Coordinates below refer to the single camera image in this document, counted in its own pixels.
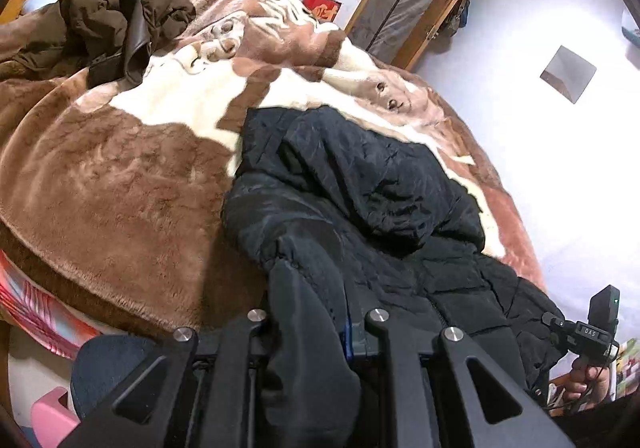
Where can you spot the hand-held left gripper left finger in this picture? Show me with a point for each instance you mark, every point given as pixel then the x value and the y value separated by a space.
pixel 240 343

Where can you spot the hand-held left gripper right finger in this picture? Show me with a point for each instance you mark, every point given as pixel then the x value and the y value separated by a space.
pixel 360 343

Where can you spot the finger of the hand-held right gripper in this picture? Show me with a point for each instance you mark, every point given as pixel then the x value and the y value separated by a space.
pixel 557 325

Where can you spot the black puffer jacket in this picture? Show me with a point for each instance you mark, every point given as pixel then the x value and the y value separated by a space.
pixel 375 188

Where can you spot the person's right hand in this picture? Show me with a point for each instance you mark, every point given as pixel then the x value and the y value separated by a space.
pixel 587 380

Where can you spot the person's leg in jeans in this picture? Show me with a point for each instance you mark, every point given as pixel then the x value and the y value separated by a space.
pixel 115 368

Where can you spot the brown printed plush blanket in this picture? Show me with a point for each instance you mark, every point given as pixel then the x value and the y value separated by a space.
pixel 125 188

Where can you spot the pink stool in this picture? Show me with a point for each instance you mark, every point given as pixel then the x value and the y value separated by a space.
pixel 52 420

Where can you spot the red striped bed sheet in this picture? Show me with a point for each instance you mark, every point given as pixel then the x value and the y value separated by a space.
pixel 35 308

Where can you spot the hanging bags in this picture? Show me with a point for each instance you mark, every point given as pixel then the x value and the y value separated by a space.
pixel 457 11

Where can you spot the red box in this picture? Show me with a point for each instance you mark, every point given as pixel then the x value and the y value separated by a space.
pixel 322 8

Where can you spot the wooden framed door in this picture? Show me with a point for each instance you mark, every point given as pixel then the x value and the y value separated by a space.
pixel 405 3

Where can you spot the grey wall panel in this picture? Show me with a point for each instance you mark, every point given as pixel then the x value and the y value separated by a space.
pixel 567 74

